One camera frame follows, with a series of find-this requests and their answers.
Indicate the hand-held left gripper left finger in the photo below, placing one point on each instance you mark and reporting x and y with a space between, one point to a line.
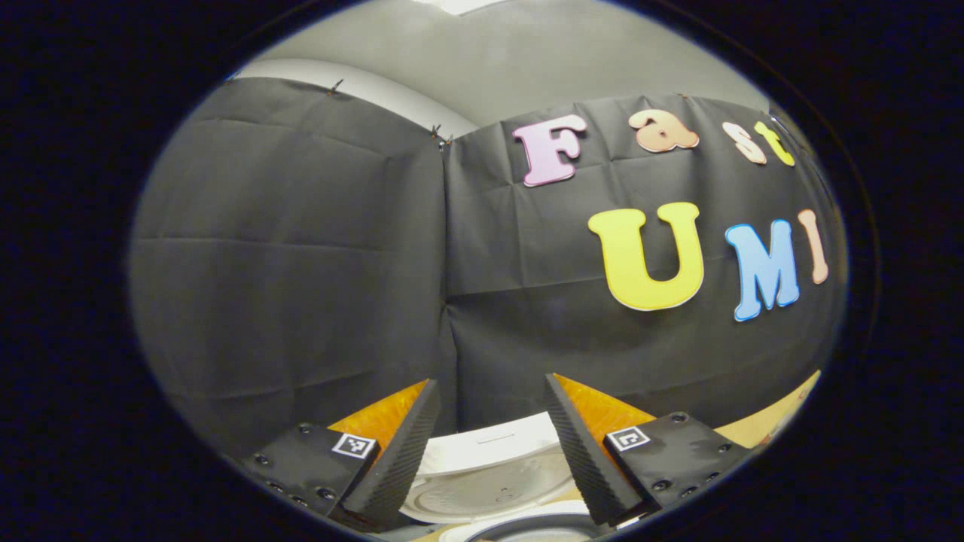
395 459

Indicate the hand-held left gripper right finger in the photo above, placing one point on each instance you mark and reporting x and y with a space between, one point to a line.
584 459

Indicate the white rice cooker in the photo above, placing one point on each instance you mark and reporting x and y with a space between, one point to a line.
489 482

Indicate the black backdrop cloth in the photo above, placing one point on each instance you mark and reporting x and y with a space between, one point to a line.
301 263

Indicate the large ceiling light panel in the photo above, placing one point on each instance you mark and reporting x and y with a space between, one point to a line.
459 4

